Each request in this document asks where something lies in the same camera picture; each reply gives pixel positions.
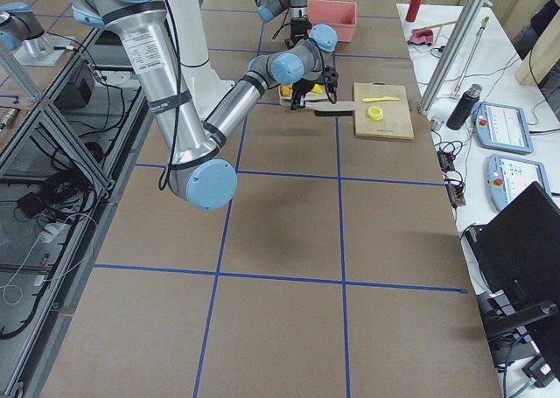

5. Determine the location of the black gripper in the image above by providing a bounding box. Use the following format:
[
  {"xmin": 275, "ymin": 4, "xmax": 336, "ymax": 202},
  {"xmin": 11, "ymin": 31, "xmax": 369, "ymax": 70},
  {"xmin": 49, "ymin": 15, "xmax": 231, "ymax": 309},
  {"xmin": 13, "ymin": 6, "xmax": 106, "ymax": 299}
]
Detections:
[
  {"xmin": 284, "ymin": 17, "xmax": 312, "ymax": 47},
  {"xmin": 290, "ymin": 66, "xmax": 339, "ymax": 110}
]

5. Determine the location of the black water bottle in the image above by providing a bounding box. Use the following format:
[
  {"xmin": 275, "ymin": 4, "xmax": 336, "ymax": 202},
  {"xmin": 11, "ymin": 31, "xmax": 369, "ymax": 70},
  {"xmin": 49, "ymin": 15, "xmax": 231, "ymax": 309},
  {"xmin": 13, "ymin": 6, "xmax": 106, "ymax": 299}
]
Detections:
[{"xmin": 445, "ymin": 83, "xmax": 482, "ymax": 130}]

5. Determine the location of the black power adapter box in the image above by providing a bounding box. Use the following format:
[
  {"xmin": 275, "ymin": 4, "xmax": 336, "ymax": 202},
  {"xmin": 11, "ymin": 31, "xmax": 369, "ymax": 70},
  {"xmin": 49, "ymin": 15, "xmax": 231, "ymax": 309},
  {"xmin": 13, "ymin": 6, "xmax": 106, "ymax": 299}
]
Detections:
[{"xmin": 54, "ymin": 61, "xmax": 95, "ymax": 109}]

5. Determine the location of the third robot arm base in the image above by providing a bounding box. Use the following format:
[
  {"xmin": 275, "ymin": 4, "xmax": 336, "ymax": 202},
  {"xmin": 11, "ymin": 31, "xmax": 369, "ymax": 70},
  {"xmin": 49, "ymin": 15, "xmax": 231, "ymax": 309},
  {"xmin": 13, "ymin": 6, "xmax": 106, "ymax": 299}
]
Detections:
[{"xmin": 1, "ymin": 2, "xmax": 74, "ymax": 67}]

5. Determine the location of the yellow plastic knife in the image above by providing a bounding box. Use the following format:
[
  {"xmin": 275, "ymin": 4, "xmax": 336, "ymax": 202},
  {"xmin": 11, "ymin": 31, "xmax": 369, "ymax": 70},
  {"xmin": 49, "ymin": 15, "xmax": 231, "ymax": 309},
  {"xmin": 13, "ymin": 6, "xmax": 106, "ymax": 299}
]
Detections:
[{"xmin": 361, "ymin": 96, "xmax": 401, "ymax": 103}]

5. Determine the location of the aluminium frame post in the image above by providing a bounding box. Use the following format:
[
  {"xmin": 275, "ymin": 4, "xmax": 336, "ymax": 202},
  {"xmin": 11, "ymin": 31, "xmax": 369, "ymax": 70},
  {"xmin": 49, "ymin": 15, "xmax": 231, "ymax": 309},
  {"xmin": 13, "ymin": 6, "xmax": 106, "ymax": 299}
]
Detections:
[{"xmin": 417, "ymin": 0, "xmax": 485, "ymax": 115}]

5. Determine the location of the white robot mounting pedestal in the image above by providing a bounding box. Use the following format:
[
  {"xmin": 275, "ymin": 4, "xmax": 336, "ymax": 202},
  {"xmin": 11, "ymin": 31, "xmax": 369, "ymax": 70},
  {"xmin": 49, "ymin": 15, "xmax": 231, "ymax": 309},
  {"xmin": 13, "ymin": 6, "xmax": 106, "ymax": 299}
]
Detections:
[{"xmin": 168, "ymin": 0, "xmax": 235, "ymax": 118}]

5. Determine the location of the pink plastic bin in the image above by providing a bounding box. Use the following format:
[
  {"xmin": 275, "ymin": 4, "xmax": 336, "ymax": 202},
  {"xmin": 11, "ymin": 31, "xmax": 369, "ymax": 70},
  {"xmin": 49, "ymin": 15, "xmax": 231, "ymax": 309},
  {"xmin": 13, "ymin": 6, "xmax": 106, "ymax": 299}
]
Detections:
[{"xmin": 307, "ymin": 0, "xmax": 357, "ymax": 43}]

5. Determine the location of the yellow toy corn cob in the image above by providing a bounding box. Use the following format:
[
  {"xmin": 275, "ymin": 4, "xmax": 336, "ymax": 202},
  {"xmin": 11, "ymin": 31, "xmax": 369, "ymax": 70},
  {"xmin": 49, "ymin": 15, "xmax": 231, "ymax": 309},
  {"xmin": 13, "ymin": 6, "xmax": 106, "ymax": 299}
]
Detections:
[{"xmin": 311, "ymin": 84, "xmax": 324, "ymax": 94}]

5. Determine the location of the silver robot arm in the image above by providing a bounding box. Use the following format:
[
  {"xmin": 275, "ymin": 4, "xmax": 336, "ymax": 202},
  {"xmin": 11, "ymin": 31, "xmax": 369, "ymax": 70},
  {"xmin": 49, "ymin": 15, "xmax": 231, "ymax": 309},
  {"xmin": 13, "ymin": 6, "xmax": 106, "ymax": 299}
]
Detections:
[
  {"xmin": 73, "ymin": 0, "xmax": 338, "ymax": 210},
  {"xmin": 254, "ymin": 0, "xmax": 312, "ymax": 48}
]

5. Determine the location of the black monitor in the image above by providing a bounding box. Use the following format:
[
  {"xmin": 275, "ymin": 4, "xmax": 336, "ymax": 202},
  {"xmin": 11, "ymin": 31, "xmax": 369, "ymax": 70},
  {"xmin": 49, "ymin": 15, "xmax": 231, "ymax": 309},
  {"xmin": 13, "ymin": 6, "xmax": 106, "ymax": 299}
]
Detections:
[{"xmin": 469, "ymin": 182, "xmax": 559, "ymax": 377}]

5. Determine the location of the bamboo cutting board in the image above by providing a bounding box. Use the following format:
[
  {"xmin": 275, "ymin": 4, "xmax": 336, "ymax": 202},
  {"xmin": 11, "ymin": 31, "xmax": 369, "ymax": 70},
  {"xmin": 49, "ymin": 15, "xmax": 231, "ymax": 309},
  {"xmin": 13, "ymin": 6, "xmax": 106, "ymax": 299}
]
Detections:
[{"xmin": 353, "ymin": 82, "xmax": 414, "ymax": 141}]

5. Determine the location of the far teach pendant tablet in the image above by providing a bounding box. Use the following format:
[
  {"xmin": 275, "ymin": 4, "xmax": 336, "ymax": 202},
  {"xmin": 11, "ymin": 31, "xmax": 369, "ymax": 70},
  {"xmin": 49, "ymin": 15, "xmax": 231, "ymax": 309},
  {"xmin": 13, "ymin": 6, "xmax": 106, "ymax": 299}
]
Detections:
[{"xmin": 474, "ymin": 101, "xmax": 534, "ymax": 155}]

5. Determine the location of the red water bottle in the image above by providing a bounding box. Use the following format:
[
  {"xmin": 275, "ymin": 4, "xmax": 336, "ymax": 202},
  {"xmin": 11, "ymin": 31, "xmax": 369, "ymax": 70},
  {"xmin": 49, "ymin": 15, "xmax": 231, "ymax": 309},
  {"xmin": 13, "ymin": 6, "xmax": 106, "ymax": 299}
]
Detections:
[{"xmin": 405, "ymin": 0, "xmax": 423, "ymax": 23}]

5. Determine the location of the small metal cup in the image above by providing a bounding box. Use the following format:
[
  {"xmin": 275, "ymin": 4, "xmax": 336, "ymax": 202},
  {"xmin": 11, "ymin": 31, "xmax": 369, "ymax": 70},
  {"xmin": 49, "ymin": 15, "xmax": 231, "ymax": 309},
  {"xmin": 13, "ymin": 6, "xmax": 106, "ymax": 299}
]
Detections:
[{"xmin": 430, "ymin": 116, "xmax": 443, "ymax": 132}]

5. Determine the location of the near teach pendant tablet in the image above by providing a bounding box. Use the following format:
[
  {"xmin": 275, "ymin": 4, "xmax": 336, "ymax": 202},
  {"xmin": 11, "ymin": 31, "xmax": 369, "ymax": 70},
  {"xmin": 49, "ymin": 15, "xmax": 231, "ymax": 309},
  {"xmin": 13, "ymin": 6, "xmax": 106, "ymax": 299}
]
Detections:
[{"xmin": 486, "ymin": 154, "xmax": 551, "ymax": 211}]

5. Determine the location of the wooden stick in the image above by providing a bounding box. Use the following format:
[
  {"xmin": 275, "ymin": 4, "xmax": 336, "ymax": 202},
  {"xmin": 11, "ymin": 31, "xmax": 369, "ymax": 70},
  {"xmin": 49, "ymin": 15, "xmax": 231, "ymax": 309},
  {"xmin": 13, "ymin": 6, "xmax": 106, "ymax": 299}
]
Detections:
[{"xmin": 411, "ymin": 20, "xmax": 458, "ymax": 33}]

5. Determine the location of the beige plastic dustpan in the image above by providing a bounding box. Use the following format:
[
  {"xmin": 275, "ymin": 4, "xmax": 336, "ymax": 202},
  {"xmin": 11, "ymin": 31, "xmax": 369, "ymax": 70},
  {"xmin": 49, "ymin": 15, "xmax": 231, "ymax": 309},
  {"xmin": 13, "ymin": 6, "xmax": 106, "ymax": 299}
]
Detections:
[{"xmin": 277, "ymin": 85, "xmax": 327, "ymax": 107}]

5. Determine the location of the beige hand brush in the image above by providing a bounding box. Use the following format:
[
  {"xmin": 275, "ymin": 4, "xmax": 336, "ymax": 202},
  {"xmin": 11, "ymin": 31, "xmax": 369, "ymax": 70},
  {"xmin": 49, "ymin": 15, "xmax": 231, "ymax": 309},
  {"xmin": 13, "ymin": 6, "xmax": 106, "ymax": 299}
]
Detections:
[{"xmin": 304, "ymin": 101, "xmax": 356, "ymax": 117}]

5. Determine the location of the teach pendant tablet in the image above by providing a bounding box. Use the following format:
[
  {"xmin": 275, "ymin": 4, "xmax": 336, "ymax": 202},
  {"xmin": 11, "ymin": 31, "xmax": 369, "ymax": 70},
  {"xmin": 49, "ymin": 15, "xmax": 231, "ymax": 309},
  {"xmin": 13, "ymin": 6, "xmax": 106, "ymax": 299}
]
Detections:
[
  {"xmin": 474, "ymin": 101, "xmax": 534, "ymax": 155},
  {"xmin": 486, "ymin": 154, "xmax": 551, "ymax": 211}
]

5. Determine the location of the metal reacher grabber stick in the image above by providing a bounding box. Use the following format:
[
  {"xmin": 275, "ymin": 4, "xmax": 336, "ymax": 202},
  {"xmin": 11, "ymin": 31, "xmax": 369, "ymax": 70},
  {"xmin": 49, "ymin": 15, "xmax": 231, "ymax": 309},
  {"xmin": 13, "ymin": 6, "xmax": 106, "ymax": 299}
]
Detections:
[{"xmin": 450, "ymin": 16, "xmax": 489, "ymax": 99}]

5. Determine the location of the yellow lemon slice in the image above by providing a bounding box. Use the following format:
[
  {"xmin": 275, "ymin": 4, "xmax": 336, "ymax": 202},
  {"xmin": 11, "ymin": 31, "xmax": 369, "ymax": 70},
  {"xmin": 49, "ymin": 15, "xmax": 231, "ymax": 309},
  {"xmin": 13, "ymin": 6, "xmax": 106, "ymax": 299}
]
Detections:
[{"xmin": 367, "ymin": 106, "xmax": 384, "ymax": 122}]

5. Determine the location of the pink cloth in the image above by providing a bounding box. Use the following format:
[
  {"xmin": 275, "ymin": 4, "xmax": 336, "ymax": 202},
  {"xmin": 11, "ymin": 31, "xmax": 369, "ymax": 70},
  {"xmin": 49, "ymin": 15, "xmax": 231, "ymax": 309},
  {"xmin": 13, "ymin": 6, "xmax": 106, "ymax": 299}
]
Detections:
[{"xmin": 408, "ymin": 29, "xmax": 434, "ymax": 46}]

